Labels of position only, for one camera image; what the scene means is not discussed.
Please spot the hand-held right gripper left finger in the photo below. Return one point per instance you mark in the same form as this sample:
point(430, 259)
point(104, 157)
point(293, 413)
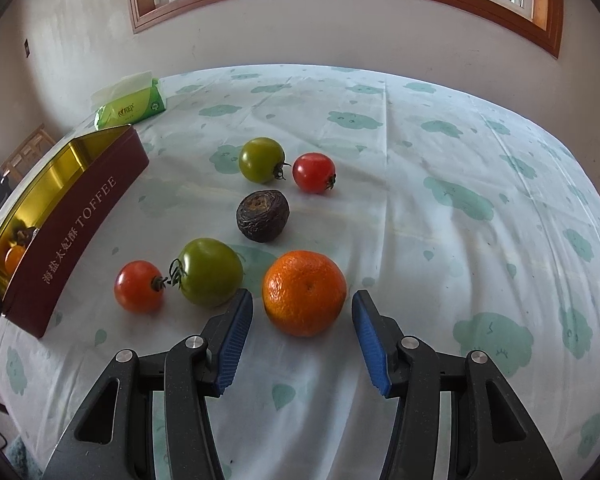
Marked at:
point(232, 345)

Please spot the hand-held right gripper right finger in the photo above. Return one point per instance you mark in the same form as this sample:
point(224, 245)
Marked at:
point(372, 345)

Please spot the mandarin orange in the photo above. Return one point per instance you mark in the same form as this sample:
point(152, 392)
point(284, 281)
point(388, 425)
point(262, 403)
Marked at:
point(14, 258)
point(304, 292)

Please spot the green tomato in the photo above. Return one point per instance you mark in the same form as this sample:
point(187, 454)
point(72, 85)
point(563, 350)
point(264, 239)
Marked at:
point(210, 272)
point(261, 160)

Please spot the dark brown water chestnut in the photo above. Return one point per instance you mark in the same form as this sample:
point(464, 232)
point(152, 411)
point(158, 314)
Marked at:
point(25, 235)
point(262, 215)

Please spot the red tomato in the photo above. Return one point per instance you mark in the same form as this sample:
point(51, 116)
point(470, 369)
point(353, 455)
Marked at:
point(314, 172)
point(139, 286)

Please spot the dark red tin box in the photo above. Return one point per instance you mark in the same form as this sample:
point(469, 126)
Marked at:
point(80, 225)

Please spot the cloud print tablecloth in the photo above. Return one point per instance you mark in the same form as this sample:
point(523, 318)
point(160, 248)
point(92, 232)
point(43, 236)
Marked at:
point(430, 260)

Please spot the light wooden chair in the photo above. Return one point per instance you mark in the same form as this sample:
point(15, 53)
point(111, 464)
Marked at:
point(27, 152)

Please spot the green tissue pack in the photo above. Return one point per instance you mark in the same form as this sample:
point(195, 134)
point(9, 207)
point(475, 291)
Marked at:
point(130, 107)

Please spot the dark wall plate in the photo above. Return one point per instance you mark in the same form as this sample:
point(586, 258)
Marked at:
point(26, 47)

